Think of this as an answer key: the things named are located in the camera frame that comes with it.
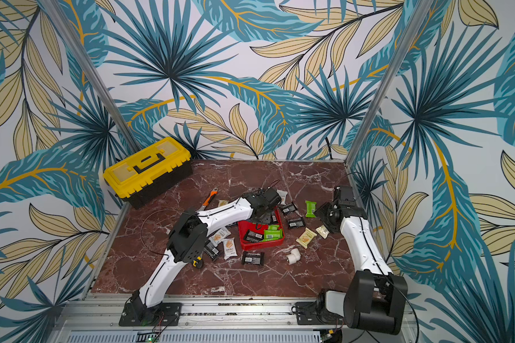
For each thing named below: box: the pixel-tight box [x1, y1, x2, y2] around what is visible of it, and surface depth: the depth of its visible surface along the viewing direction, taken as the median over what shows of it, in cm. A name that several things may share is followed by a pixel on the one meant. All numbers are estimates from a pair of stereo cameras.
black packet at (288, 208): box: [281, 202, 296, 213], surface depth 102 cm
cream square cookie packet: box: [295, 227, 318, 250], surface depth 92 cm
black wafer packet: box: [241, 251, 266, 266], surface depth 87 cm
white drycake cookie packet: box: [223, 237, 238, 260], surface depth 90 cm
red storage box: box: [237, 207, 285, 251], surface depth 92 cm
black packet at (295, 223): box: [287, 218, 305, 229], surface depth 97 cm
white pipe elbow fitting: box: [286, 248, 302, 266], surface depth 86 cm
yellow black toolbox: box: [103, 137, 194, 210], surface depth 96 cm
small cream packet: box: [315, 224, 330, 240], surface depth 95 cm
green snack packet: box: [263, 228, 284, 241], surface depth 92 cm
